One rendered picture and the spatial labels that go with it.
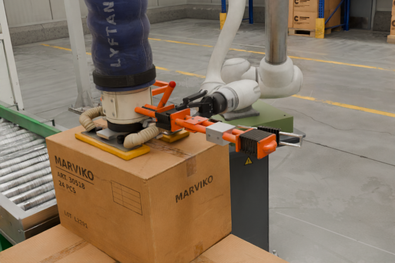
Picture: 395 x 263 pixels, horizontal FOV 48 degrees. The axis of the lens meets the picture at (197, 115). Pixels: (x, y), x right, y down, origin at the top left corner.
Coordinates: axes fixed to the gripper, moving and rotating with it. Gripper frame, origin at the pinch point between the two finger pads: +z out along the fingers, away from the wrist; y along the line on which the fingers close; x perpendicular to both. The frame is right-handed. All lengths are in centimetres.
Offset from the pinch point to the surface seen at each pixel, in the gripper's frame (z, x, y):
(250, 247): -18, -16, 53
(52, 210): 21, 61, 49
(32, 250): 38, 46, 53
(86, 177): 20.4, 28.7, 23.0
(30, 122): -21, 172, 45
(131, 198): 19.0, 3.0, 22.7
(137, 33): 1.0, 15.7, -26.8
